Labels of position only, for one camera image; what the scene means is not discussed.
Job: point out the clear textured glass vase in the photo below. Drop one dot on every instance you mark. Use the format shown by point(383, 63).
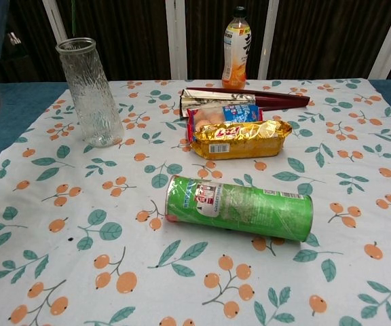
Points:
point(87, 85)

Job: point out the gold foil cookie packet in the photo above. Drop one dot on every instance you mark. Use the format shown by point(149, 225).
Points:
point(243, 142)

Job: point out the red and blue biscuit packet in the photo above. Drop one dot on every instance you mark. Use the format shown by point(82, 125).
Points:
point(241, 112)

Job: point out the dark red folding fan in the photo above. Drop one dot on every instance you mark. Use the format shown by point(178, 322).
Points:
point(216, 96)

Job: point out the green potato chip can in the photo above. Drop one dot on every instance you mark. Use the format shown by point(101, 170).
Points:
point(250, 210)

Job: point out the orange drink plastic bottle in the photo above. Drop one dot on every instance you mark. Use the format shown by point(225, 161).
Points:
point(234, 64)

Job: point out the fruit and leaf print tablecloth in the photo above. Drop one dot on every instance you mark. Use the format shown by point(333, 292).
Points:
point(195, 282)

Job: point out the white frame post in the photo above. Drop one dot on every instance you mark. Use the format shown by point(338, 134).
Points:
point(176, 34)
point(269, 34)
point(55, 21)
point(390, 51)

